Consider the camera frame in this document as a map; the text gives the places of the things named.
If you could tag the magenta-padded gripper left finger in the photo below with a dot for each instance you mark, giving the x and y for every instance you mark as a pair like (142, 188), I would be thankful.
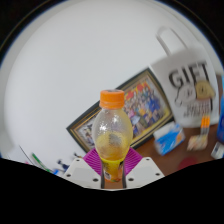
(81, 171)

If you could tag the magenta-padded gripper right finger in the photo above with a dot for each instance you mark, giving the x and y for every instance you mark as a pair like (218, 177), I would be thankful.
(144, 171)

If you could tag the orange-capped juice bottle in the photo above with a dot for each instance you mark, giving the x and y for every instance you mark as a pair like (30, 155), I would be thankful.
(111, 133)

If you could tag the dark blue pump bottle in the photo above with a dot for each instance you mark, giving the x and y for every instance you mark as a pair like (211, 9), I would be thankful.
(62, 164)

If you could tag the blue tissue pack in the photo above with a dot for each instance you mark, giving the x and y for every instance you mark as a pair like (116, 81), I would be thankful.
(169, 138)

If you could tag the white green-blue shuttlecock tube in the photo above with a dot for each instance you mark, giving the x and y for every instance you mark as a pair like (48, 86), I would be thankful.
(40, 161)

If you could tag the flat round red coaster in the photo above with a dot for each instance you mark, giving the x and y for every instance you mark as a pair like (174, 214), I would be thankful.
(188, 163)

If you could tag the small snack packet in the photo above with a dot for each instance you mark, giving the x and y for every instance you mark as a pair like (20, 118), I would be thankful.
(197, 142)

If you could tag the framed group photo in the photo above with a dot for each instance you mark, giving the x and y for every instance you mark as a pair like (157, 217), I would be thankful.
(146, 103)

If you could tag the white paper gift bag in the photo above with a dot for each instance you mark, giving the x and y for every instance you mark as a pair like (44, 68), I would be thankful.
(186, 90)

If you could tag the blue detergent bottle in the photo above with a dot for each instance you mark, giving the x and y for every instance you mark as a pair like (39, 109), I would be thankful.
(221, 120)

